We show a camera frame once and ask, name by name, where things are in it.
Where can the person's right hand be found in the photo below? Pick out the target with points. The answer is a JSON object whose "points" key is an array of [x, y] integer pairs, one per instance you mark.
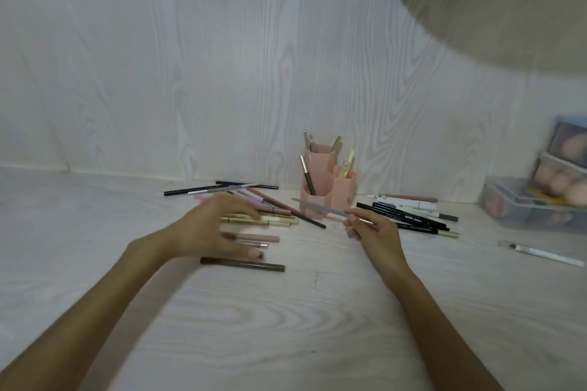
{"points": [[383, 244]]}

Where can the person's left hand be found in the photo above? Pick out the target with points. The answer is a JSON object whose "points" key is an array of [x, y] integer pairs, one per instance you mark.
{"points": [[206, 232]]}

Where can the person's right fingers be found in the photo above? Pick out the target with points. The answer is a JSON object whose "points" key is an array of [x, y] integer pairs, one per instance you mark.
{"points": [[360, 223]]}

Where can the person's left thumb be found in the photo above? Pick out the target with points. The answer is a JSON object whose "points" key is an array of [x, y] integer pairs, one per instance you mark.
{"points": [[245, 251]]}

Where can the grey makeup pencil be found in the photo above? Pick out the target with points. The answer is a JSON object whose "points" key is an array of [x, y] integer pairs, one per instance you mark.
{"points": [[316, 206]]}

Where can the person's left forearm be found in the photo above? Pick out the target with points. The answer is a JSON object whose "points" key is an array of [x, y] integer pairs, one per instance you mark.
{"points": [[82, 313]]}

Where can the person's right forearm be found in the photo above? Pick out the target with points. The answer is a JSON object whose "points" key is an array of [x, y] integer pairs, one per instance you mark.
{"points": [[440, 331]]}

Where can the brown eyebrow pencil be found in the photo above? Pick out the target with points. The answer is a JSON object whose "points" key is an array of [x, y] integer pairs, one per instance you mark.
{"points": [[243, 264]]}

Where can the pink hexagonal pen holder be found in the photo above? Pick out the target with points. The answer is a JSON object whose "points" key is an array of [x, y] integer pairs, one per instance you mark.
{"points": [[328, 193]]}

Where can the pile of assorted makeup pencils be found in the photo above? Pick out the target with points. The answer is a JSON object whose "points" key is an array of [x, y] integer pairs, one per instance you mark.
{"points": [[275, 212]]}

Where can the row of black eyeliner pens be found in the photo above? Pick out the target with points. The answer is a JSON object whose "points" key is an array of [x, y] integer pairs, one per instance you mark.
{"points": [[412, 216]]}

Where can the yellow makeup pen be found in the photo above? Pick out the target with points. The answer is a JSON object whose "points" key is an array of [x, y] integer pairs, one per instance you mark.
{"points": [[349, 164]]}

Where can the brown silver makeup pen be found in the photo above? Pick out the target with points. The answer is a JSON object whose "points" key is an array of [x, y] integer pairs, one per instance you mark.
{"points": [[308, 175]]}

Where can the gold makeup pen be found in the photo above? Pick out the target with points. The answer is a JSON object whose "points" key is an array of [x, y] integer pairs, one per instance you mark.
{"points": [[337, 143]]}

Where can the silver capped makeup pen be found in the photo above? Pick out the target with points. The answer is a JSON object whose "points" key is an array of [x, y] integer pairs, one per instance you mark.
{"points": [[308, 141]]}

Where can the clear plastic storage box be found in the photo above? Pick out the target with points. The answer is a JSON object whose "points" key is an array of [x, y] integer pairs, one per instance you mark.
{"points": [[513, 205]]}

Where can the white clear capped tube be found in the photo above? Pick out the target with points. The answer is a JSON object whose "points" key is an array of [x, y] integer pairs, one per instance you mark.
{"points": [[541, 253]]}

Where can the stacked drawers with makeup sponges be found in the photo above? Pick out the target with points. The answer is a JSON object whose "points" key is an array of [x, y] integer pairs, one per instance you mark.
{"points": [[564, 166]]}

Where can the white round shelf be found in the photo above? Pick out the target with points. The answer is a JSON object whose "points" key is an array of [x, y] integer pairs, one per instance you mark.
{"points": [[500, 10]]}

